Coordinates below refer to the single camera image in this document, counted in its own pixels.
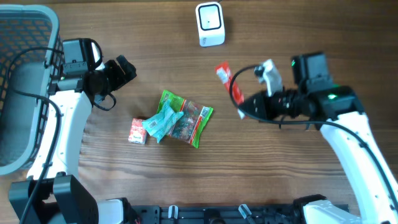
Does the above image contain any white barcode scanner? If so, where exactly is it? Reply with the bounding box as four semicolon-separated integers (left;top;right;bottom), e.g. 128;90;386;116
195;1;226;47

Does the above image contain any red white small box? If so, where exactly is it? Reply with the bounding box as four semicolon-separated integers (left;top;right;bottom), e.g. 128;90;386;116
128;118;147;144

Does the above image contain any green candy bag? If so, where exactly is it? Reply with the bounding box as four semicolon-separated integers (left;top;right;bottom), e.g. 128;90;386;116
157;90;213;148

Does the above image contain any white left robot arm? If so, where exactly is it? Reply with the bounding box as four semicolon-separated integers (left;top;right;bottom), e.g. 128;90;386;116
9;38;138;223

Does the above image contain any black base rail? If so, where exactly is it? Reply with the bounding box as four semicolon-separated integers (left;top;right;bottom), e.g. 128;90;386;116
132;204;306;224

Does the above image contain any grey plastic shopping basket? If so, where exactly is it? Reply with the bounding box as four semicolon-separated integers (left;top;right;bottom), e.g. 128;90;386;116
1;4;64;175

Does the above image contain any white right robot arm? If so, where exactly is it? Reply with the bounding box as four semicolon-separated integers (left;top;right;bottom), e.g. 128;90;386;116
236;52;397;223

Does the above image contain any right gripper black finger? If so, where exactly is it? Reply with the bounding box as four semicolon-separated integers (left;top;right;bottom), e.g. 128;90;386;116
239;93;264;108
238;102;264;120

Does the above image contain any teal white tissue pack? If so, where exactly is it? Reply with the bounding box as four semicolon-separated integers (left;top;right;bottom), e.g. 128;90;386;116
142;100;183;143

